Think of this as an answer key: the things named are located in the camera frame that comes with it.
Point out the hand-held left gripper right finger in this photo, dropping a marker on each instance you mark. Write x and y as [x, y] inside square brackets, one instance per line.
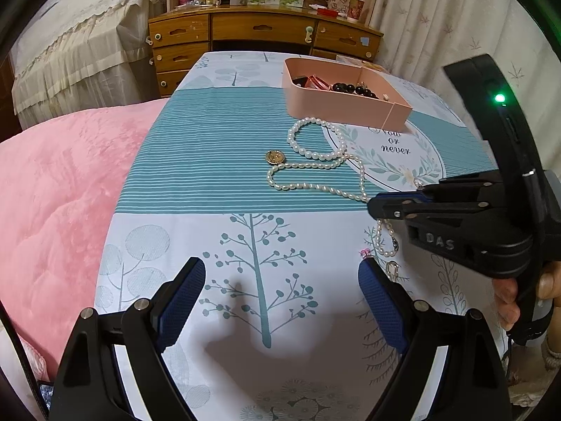
[380, 307]

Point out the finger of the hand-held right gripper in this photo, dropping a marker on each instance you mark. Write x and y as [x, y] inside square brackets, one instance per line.
[460, 186]
[385, 206]

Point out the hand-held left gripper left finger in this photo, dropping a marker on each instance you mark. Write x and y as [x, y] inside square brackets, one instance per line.
[184, 298]

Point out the pink rectangular tray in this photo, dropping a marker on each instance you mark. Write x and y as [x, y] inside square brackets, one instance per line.
[342, 109]

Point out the pink band smartwatch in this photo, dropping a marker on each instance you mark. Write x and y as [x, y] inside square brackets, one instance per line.
[313, 82]

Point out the person's right forearm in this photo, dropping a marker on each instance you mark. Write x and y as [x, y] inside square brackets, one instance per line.
[553, 357]

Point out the person's right hand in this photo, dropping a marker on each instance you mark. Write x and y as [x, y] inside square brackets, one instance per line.
[506, 298]

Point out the small silver earring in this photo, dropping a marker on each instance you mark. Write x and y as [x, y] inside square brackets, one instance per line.
[417, 182]

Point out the small silver clasp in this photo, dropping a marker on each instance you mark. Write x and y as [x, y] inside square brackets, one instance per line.
[392, 268]

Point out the tree print tablecloth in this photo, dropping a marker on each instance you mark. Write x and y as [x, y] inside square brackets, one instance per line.
[263, 228]

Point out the small gold round brooch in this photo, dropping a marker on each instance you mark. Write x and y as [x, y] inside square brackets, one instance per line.
[276, 157]

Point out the pink fluffy blanket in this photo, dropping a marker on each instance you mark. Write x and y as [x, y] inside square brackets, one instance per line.
[57, 206]

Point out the white floral curtain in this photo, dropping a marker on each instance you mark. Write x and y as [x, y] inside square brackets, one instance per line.
[438, 17]

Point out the printed paper cup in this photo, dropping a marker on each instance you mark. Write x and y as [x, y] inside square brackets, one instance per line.
[356, 8]

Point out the small red box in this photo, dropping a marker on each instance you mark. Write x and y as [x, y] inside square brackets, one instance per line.
[326, 11]

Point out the round printed tin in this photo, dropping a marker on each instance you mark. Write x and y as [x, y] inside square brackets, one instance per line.
[337, 2]

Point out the wooden desk with drawers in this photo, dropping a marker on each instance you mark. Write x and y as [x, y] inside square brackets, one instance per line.
[263, 30]

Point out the white lace cover cloth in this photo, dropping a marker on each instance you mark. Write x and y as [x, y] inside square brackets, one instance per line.
[74, 39]

